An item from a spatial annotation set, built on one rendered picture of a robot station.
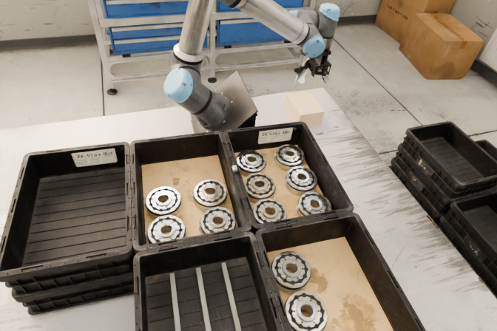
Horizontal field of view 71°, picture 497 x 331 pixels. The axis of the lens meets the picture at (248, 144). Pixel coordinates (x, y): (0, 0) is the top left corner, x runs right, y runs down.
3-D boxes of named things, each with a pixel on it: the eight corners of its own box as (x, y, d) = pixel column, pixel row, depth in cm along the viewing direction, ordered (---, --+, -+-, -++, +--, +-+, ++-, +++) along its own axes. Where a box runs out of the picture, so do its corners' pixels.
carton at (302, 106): (284, 107, 169) (286, 94, 164) (306, 103, 172) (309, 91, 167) (297, 128, 158) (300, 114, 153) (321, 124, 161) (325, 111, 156)
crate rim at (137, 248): (130, 145, 113) (129, 140, 111) (222, 135, 120) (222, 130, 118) (134, 257, 85) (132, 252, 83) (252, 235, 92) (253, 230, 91)
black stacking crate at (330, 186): (222, 155, 126) (222, 131, 119) (298, 145, 133) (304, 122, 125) (250, 253, 99) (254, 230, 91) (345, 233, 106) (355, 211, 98)
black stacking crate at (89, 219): (38, 179, 112) (25, 154, 104) (134, 166, 119) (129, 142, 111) (12, 301, 85) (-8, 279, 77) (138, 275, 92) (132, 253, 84)
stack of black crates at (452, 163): (376, 185, 212) (405, 128, 181) (417, 175, 220) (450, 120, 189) (418, 241, 185) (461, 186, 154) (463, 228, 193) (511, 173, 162)
